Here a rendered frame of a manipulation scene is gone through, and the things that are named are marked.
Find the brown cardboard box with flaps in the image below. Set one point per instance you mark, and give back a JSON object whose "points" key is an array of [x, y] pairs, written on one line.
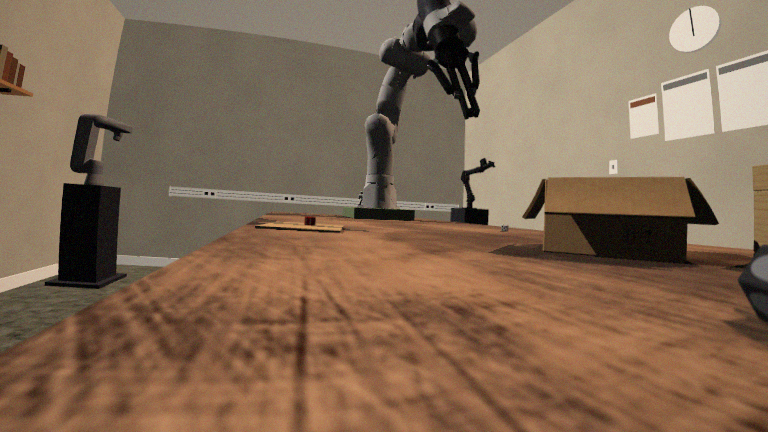
{"points": [[615, 235]]}

